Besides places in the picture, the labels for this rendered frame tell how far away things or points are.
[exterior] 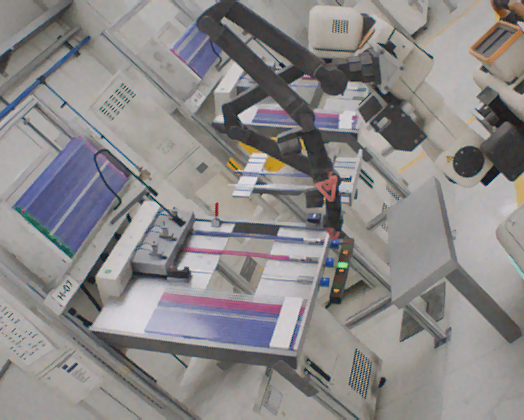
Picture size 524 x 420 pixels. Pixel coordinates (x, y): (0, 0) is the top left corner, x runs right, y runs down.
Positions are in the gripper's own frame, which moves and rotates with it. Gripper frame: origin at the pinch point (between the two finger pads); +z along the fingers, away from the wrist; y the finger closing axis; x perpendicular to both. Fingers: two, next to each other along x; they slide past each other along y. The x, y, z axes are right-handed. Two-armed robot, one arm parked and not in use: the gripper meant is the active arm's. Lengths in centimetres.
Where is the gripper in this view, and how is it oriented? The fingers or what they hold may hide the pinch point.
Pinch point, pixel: (333, 238)
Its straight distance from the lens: 269.6
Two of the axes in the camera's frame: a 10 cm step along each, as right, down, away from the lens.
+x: 9.7, 0.8, -2.4
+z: 0.7, 8.3, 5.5
